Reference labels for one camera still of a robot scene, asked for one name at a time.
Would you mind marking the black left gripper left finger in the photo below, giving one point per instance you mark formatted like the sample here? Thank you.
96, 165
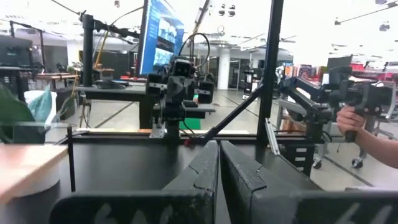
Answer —
186, 205

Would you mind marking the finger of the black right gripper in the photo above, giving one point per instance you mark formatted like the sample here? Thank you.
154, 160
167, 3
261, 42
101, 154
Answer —
206, 96
154, 88

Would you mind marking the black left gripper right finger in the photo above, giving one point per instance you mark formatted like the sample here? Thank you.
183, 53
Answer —
264, 205

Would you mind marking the person's forearm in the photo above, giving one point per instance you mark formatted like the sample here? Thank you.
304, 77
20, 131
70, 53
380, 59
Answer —
379, 149

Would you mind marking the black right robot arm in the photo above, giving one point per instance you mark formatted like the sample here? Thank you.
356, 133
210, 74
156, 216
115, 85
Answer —
172, 124

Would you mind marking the black computer cart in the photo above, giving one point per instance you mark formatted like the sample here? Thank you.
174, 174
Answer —
124, 93

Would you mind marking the green panel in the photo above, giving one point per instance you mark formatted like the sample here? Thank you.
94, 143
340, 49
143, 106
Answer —
192, 124

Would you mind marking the white pillar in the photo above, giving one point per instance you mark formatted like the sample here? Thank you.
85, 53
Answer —
223, 68

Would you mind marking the computer monitor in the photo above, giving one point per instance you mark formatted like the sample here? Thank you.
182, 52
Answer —
158, 37

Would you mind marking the black control box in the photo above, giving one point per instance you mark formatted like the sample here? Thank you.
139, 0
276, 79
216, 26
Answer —
298, 161

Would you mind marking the black monitor pole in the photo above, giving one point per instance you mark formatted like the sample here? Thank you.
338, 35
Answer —
87, 56

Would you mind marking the wooden workbench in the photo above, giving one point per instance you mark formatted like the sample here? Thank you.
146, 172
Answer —
56, 75

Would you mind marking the grey wheeled stand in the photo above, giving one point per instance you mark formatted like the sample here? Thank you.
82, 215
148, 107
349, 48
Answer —
357, 162

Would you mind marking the person's hand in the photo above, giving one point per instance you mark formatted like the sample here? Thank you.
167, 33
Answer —
349, 121

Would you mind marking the black equipment case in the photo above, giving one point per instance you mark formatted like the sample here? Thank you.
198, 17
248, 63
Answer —
15, 51

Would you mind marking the green leafy plant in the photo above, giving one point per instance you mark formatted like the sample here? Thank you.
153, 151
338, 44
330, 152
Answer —
12, 112

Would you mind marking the white plant pot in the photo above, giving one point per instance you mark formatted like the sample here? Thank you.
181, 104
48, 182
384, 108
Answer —
40, 183

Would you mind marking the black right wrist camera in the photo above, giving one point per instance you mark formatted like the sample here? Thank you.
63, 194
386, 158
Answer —
183, 68

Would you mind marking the white metal bracket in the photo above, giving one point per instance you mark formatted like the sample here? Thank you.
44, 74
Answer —
272, 137

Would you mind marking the wooden shelf with black frame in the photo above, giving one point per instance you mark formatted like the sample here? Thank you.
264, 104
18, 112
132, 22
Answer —
25, 168

